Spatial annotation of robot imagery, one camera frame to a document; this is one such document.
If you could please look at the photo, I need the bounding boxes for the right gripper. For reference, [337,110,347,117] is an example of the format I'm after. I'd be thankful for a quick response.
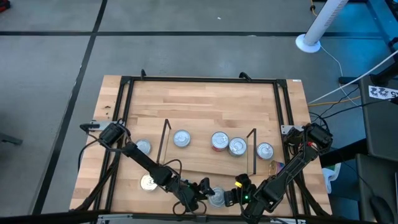
[222,185,255,208]

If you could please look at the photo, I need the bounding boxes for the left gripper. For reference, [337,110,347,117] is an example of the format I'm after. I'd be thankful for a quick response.
[175,177,216,213]

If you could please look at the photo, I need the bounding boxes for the red label seafood can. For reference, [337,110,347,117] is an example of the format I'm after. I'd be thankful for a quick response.
[211,131,230,152]

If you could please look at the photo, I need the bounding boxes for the pale label seafood can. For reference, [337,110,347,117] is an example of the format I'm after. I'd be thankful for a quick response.
[228,136,248,157]

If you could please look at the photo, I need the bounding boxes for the gold top seafood can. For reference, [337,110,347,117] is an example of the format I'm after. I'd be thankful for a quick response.
[139,173,160,192]

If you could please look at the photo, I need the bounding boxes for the silver top seafood can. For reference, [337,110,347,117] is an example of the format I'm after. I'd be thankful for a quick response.
[256,142,275,161]

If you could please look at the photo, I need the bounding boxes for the white green bag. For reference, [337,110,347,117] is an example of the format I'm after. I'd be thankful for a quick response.
[322,162,342,194]

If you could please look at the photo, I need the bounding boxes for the black desk foot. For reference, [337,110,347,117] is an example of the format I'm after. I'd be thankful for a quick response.
[338,60,398,86]
[319,138,368,169]

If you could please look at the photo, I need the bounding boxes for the black desk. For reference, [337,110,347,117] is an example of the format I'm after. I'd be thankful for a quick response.
[359,74,398,162]
[356,154,398,224]

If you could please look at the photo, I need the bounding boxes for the black computer mouse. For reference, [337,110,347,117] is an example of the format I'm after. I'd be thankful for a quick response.
[369,195,396,223]

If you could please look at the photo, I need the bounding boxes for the black rig crossbar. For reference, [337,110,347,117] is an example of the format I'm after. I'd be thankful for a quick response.
[0,210,398,224]

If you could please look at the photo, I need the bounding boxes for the printed paper tag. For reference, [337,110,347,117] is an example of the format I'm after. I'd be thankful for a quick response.
[368,85,398,100]

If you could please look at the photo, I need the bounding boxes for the grey chair leg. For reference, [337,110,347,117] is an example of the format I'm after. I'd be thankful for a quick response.
[0,132,24,146]

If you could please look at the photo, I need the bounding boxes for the black metal table legs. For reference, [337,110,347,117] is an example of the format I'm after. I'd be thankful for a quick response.
[351,0,398,54]

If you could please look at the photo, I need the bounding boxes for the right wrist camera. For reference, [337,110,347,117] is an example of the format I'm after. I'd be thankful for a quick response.
[234,173,251,189]

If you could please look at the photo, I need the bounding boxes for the silver crossbar bracket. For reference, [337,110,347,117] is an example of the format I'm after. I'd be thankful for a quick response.
[269,217,307,224]
[96,213,135,224]

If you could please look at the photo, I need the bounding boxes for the silver arm base bracket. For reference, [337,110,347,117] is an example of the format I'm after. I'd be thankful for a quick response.
[280,124,307,135]
[90,120,119,131]

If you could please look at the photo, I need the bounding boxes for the black table frame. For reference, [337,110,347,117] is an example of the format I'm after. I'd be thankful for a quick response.
[70,75,332,218]

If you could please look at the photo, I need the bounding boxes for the black cable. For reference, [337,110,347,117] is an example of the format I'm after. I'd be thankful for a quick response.
[309,86,398,125]

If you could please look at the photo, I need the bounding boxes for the thin white cable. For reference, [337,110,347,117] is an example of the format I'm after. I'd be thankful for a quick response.
[319,45,358,106]

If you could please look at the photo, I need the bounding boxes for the thick white cable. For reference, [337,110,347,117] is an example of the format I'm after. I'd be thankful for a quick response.
[307,49,398,105]

